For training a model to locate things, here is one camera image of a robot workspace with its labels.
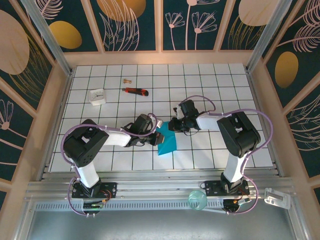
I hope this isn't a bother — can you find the blue cloth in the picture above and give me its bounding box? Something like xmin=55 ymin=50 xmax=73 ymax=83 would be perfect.
xmin=156 ymin=122 xmax=179 ymax=157

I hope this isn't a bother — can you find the white square clock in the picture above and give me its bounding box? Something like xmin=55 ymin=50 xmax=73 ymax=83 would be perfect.
xmin=89 ymin=88 xmax=107 ymax=107

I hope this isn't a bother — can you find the red black utility knife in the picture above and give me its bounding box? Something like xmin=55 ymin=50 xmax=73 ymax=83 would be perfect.
xmin=121 ymin=87 xmax=150 ymax=97

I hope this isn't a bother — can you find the clear green plastic cup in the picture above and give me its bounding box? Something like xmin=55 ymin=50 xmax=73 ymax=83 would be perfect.
xmin=187 ymin=189 xmax=208 ymax=211

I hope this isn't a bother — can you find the black electronics module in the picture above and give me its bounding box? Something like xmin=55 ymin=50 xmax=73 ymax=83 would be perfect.
xmin=223 ymin=198 xmax=252 ymax=216
xmin=82 ymin=199 xmax=106 ymax=217

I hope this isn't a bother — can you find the aluminium frame beam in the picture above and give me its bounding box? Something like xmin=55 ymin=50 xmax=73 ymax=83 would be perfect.
xmin=24 ymin=169 xmax=297 ymax=202

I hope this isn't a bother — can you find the slotted metal cable tray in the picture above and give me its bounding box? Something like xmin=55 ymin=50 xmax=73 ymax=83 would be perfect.
xmin=33 ymin=199 xmax=226 ymax=212

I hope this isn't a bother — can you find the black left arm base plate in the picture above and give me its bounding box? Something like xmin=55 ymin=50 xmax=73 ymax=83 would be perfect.
xmin=71 ymin=181 xmax=118 ymax=200

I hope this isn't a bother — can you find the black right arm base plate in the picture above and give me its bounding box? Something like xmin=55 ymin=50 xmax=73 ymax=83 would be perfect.
xmin=204 ymin=179 xmax=251 ymax=198

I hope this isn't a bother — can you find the white flower teal wall panel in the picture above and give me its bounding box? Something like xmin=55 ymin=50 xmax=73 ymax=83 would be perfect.
xmin=161 ymin=0 xmax=227 ymax=52

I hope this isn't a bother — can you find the aluminium side rail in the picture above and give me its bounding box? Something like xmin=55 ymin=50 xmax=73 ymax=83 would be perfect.
xmin=246 ymin=69 xmax=285 ymax=176
xmin=37 ymin=68 xmax=76 ymax=181

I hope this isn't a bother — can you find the orange circle leaf wall panel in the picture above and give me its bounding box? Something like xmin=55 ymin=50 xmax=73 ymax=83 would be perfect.
xmin=89 ymin=0 xmax=160 ymax=53

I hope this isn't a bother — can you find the yellow oval fern wall panel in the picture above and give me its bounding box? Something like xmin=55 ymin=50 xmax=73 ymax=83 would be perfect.
xmin=262 ymin=0 xmax=320 ymax=108

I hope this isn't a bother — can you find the aluminium corner post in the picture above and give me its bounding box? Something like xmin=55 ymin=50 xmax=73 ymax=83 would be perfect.
xmin=19 ymin=0 xmax=75 ymax=76
xmin=246 ymin=0 xmax=293 ymax=73

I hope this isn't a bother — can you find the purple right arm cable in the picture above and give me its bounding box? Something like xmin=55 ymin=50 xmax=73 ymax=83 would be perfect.
xmin=178 ymin=95 xmax=274 ymax=216

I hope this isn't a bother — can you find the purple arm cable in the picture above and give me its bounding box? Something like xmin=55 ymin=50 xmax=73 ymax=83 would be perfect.
xmin=178 ymin=95 xmax=274 ymax=216
xmin=61 ymin=112 xmax=161 ymax=218

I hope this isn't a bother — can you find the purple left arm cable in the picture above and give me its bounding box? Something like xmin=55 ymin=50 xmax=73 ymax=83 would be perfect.
xmin=61 ymin=112 xmax=161 ymax=218

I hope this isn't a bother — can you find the beige circle teal wall panel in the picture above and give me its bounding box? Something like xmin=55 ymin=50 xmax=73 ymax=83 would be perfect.
xmin=219 ymin=0 xmax=273 ymax=51

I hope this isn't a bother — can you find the yellow oval leaf wall panel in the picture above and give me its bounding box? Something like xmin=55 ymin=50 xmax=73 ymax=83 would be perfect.
xmin=41 ymin=0 xmax=105 ymax=53

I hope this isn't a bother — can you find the white fern teal wall panel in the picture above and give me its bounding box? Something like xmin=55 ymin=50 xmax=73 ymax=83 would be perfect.
xmin=284 ymin=92 xmax=320 ymax=180

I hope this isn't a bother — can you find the white plastic bracket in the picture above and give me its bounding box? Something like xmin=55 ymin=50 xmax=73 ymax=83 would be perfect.
xmin=263 ymin=187 xmax=292 ymax=210

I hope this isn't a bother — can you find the white tulip teal wall panel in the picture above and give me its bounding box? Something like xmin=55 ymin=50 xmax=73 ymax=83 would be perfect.
xmin=0 ymin=87 xmax=36 ymax=185

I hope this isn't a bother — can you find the large beige circle wall panel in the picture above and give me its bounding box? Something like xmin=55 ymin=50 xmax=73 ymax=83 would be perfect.
xmin=0 ymin=0 xmax=56 ymax=112

